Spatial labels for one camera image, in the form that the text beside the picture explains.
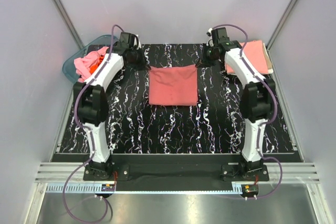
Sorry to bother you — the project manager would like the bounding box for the dusty red t-shirt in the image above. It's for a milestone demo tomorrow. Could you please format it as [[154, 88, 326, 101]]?
[[149, 65, 198, 106]]

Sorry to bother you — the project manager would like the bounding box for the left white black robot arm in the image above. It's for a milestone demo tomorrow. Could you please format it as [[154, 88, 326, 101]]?
[[73, 31, 151, 180]]

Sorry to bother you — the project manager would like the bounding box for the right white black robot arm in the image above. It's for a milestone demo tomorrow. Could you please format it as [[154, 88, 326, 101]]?
[[196, 24, 278, 181]]

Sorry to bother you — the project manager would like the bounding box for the folded salmon pink t-shirt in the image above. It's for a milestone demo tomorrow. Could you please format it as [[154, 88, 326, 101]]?
[[225, 39, 268, 76]]

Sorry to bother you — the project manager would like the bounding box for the orange shirt in basket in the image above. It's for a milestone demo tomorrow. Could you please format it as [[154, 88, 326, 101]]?
[[89, 55, 104, 74]]

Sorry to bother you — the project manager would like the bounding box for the light pink shirt in basket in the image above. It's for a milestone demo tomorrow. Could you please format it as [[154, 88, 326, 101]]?
[[73, 46, 109, 82]]

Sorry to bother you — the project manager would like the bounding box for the teal plastic laundry basket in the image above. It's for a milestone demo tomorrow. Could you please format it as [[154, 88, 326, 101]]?
[[62, 34, 113, 83]]

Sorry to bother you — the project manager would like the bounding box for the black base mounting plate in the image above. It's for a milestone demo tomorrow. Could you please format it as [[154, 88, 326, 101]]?
[[51, 151, 302, 192]]

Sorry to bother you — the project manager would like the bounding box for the left rear aluminium post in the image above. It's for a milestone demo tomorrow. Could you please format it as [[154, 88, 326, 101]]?
[[52, 0, 84, 49]]

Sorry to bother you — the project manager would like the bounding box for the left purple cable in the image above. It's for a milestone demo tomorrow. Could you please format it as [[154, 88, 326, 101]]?
[[61, 24, 127, 223]]

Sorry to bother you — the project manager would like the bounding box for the aluminium frame rail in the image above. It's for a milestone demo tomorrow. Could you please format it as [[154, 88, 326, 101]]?
[[35, 163, 320, 195]]

